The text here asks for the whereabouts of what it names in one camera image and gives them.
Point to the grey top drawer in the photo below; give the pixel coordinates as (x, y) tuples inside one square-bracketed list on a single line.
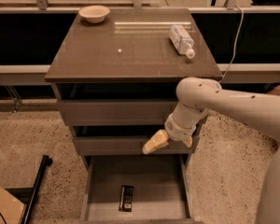
[(115, 112)]

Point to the grey drawer cabinet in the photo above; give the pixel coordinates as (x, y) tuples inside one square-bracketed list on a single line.
[(128, 56)]

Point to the grey middle drawer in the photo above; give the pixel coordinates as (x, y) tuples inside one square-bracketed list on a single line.
[(126, 145)]

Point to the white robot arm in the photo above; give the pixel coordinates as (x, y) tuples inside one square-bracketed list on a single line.
[(196, 97)]

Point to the grey bottom drawer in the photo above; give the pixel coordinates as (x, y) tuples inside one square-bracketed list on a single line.
[(160, 190)]

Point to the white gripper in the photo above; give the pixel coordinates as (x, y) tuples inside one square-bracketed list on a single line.
[(179, 130)]

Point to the beige paper bowl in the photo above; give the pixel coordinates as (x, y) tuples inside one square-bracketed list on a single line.
[(94, 14)]

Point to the grey drawer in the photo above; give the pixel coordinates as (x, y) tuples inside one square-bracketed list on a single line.
[(115, 112), (126, 145), (160, 190)]

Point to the clear plastic water bottle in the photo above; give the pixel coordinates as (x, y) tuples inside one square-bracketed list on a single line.
[(182, 41)]

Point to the cardboard box bottom left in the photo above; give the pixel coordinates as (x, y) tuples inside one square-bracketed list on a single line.
[(11, 208)]

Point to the black metal frame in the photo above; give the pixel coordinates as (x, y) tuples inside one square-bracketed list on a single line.
[(28, 196)]

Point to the grey metal rail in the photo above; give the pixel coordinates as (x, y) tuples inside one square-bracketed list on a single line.
[(27, 75)]

